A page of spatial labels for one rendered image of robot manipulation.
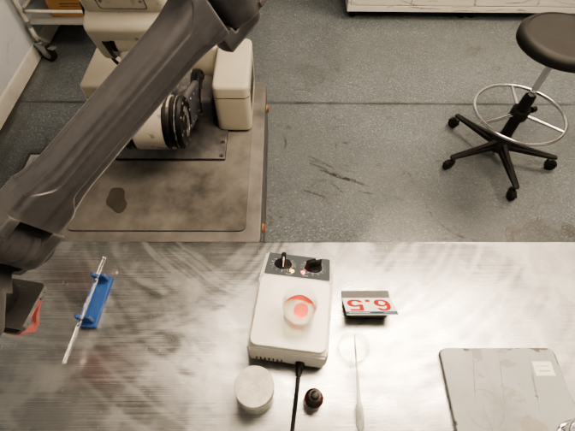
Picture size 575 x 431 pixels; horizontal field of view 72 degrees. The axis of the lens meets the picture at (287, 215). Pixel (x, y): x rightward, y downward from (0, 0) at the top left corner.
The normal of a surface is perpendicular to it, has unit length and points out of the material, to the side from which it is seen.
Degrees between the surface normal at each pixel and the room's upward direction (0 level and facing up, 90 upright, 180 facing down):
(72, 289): 0
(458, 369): 0
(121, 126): 81
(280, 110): 0
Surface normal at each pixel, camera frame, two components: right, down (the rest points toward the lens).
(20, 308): 0.14, -0.58
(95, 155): 0.67, 0.53
